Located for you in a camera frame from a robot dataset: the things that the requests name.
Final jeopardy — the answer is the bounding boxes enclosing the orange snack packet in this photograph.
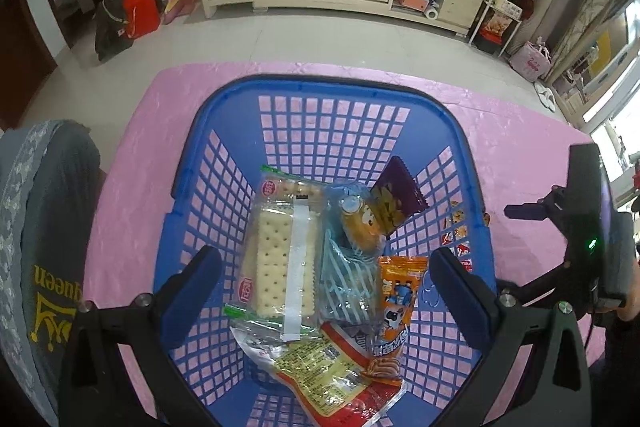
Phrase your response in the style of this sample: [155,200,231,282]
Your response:
[364,256,428,383]

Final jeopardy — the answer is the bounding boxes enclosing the green scallion cracker pack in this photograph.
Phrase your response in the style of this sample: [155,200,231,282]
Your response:
[224,166,326,343]

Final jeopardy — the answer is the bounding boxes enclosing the blue striped snack pack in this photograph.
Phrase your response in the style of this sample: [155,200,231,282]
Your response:
[318,182,384,326]

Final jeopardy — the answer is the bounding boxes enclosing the purple snack packet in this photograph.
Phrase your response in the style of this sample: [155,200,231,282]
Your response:
[370,156,428,237]

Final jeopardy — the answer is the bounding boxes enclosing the red noodle snack bag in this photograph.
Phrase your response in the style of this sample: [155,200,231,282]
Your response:
[231,323,406,426]

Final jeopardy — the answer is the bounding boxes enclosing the blue plastic basket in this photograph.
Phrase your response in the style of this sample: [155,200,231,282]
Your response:
[152,74,499,427]

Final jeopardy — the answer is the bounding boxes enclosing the small red snack packet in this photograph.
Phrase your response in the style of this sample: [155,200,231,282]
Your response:
[436,195,494,273]

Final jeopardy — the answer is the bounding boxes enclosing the grey queen cushion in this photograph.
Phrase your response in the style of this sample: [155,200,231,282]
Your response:
[1,120,101,426]

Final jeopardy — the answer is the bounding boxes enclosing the white slippers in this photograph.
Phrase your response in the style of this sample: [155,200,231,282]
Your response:
[534,81,556,113]

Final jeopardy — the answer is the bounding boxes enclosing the pink quilted table cover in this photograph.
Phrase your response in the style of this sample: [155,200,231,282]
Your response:
[81,60,606,425]

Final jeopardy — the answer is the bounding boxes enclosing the pink shopping bag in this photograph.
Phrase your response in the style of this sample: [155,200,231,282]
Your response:
[508,37,551,82]

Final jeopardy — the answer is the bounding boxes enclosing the black bag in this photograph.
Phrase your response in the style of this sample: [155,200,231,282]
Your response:
[94,0,134,63]

